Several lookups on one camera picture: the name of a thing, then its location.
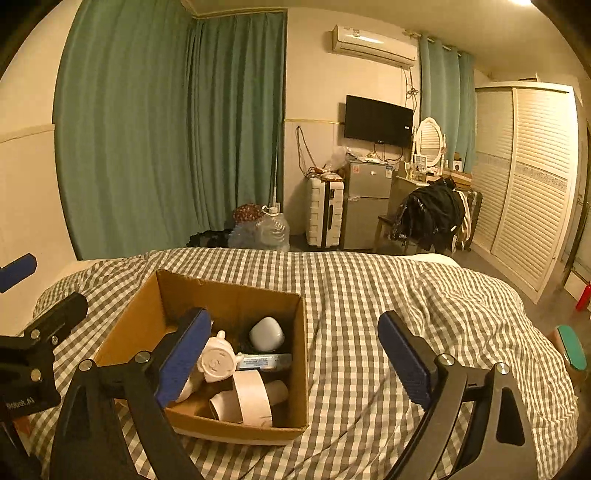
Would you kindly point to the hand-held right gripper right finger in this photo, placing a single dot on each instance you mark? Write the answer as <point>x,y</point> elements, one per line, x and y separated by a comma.
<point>406,364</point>

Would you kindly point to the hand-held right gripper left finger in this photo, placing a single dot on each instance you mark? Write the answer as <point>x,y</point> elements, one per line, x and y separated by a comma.
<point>182,360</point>

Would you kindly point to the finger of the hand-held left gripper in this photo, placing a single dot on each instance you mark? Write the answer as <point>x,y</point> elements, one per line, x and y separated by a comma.
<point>60,314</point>
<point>18,271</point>

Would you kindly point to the white pig-shaped bottle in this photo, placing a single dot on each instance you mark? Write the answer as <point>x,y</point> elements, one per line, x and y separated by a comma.
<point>217,362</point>

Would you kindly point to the small paper roll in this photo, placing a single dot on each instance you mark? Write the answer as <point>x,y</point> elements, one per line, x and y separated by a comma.
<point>224,406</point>

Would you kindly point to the cardboard box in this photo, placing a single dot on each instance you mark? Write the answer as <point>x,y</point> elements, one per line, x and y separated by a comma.
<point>134,318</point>

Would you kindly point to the large white paper roll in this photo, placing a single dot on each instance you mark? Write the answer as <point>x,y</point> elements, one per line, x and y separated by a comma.
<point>251,397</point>

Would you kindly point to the blue label box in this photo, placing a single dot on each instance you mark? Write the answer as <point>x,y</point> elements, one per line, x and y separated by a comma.
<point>265,361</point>

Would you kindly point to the white rounded case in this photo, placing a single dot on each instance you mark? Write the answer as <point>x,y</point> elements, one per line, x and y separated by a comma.
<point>266,336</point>

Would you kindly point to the grey white checked blanket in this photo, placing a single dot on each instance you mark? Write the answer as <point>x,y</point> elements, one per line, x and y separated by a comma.
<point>360,295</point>

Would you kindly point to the black bag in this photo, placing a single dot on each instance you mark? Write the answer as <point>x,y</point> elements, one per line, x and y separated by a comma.
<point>207,238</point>

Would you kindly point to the crumpled clear plastic bag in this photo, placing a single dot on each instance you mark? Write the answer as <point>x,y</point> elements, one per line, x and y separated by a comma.
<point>242,236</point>

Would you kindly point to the dark wooden chair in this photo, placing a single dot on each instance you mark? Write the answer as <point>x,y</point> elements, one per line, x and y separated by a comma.
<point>383,226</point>

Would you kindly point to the black jacket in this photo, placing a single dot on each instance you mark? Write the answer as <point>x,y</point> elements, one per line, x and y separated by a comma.
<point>429,212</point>

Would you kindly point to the clear water jug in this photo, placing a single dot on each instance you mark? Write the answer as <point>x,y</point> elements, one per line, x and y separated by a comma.
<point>273,230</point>

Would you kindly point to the floral fabric bag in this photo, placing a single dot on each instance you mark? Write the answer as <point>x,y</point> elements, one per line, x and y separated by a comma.
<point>247,213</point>

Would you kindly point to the small silver fridge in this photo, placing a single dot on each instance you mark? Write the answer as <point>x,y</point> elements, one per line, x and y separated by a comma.
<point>367,203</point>

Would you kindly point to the green round stool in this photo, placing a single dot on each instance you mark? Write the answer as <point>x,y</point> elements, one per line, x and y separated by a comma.
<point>572,346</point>

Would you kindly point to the white hard suitcase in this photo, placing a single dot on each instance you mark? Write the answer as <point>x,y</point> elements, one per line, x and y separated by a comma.
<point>323,212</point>

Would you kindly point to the wide green curtain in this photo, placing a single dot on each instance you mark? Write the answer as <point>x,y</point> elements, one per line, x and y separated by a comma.
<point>120,129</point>

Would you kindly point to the wooden dressing table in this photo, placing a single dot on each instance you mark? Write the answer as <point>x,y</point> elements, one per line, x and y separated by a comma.
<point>401,187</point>

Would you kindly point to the red fire extinguisher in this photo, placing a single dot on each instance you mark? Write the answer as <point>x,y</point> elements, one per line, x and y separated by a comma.
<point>584,297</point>

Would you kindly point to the thin white pole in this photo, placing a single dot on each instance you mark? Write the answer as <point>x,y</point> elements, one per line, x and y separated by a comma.
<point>277,180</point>

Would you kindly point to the white louvred wardrobe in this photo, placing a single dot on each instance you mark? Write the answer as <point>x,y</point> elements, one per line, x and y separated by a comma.
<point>531,184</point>

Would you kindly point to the white oval vanity mirror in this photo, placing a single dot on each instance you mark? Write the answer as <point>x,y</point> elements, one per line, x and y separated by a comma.
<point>429,141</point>

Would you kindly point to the narrow green curtain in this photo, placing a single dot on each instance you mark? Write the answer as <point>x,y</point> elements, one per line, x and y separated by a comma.
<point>445,92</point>

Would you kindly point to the white air conditioner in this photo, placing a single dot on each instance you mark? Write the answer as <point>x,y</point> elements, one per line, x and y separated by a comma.
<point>371,46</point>

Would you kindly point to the black wall television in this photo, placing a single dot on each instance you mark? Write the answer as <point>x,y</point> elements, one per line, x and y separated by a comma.
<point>378,121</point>

